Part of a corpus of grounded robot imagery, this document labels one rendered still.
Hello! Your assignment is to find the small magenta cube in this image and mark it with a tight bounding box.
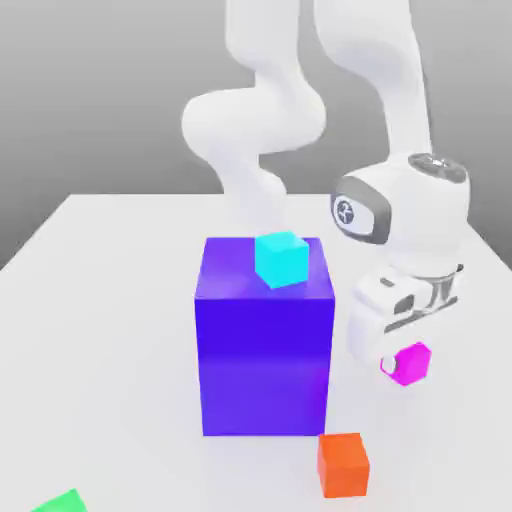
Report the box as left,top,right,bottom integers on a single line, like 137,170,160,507
380,341,434,388

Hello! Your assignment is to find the small green cube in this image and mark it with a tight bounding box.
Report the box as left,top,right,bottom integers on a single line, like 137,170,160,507
29,488,89,512

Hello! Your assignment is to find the small orange cube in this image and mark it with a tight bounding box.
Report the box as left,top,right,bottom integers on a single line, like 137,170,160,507
317,432,371,500

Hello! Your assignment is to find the large purple box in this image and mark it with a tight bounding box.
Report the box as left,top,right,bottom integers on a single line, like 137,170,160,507
194,236,336,438

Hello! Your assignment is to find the small cyan cube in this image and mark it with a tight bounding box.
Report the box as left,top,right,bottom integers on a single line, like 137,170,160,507
254,230,311,290

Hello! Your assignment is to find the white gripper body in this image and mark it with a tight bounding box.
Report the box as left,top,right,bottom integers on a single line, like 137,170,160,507
346,296,461,364

